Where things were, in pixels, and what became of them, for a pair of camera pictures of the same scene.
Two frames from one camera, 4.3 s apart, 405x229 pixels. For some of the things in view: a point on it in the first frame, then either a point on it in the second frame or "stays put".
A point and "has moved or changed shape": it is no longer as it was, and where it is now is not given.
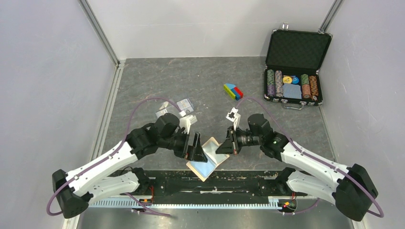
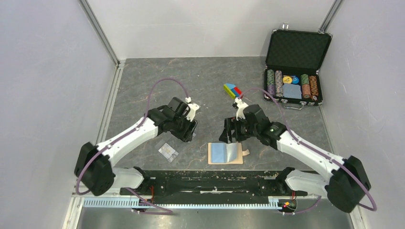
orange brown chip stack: x=314 y=87 stays put
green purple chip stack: x=271 y=83 stays put
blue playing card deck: x=292 y=91 stays put
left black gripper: x=197 y=153 → x=186 y=135
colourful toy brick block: x=233 y=91 stays put
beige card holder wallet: x=203 y=170 has moved or changed shape
